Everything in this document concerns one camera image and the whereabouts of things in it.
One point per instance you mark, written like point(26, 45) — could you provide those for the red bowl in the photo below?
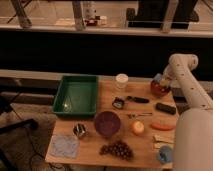
point(159, 90)

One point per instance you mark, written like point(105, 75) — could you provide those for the black binder clip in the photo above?
point(118, 103)

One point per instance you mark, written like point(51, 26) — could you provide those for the purple bowl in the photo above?
point(107, 123)

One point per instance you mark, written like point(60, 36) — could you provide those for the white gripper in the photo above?
point(166, 80)

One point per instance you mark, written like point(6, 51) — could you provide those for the bunch of dark grapes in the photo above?
point(118, 149)

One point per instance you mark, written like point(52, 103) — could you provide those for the yellow wooden block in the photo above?
point(160, 138)
point(160, 144)

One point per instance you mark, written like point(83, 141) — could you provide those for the green plastic tray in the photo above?
point(76, 96)

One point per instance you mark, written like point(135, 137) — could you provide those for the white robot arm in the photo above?
point(193, 144)

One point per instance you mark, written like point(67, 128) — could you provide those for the black rectangular remote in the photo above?
point(165, 108)

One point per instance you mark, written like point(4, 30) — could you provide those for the metal fork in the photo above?
point(138, 115)

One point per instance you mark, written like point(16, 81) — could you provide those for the small metal cup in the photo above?
point(79, 130)

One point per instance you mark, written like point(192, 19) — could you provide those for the blue sponge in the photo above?
point(157, 78)

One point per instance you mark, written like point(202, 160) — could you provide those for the orange carrot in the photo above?
point(162, 127)

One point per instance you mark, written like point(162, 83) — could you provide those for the white plastic cup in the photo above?
point(121, 80)

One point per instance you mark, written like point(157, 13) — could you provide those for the black handled knife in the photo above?
point(137, 99)

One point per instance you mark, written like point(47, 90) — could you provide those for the yellow apple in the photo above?
point(137, 127)

